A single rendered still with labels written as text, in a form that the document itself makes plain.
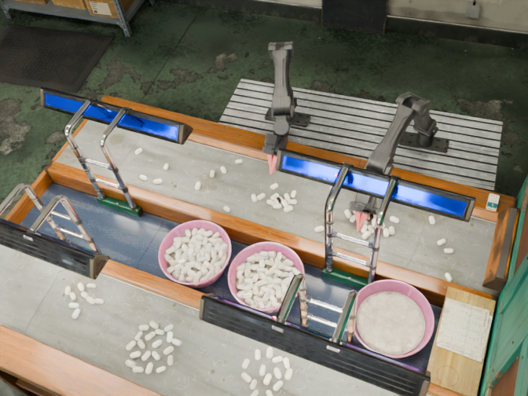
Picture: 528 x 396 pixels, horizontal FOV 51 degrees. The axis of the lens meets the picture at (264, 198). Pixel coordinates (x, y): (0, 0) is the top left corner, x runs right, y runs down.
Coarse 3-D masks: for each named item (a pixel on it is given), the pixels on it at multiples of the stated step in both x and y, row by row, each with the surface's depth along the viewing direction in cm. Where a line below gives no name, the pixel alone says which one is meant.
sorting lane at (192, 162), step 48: (96, 144) 239; (144, 144) 236; (192, 144) 233; (192, 192) 218; (240, 192) 216; (288, 192) 213; (336, 240) 199; (384, 240) 197; (432, 240) 195; (480, 240) 193; (480, 288) 183
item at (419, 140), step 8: (408, 136) 232; (416, 136) 232; (424, 136) 223; (400, 144) 231; (408, 144) 230; (416, 144) 229; (424, 144) 227; (432, 144) 229; (440, 144) 228; (448, 144) 228
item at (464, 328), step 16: (448, 304) 176; (464, 304) 176; (448, 320) 173; (464, 320) 173; (480, 320) 172; (448, 336) 170; (464, 336) 170; (480, 336) 169; (464, 352) 167; (480, 352) 166
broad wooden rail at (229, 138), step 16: (160, 112) 243; (176, 112) 242; (192, 128) 235; (208, 128) 234; (224, 128) 233; (208, 144) 232; (224, 144) 229; (240, 144) 227; (256, 144) 226; (288, 144) 225; (336, 160) 217; (352, 160) 217; (400, 176) 210; (416, 176) 209; (464, 192) 203; (480, 192) 202; (496, 192) 202; (480, 208) 198
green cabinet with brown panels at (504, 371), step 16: (512, 256) 174; (512, 272) 170; (512, 288) 156; (512, 304) 155; (512, 320) 148; (512, 336) 136; (496, 352) 159; (512, 352) 131; (496, 368) 146; (512, 368) 132; (496, 384) 147; (512, 384) 127
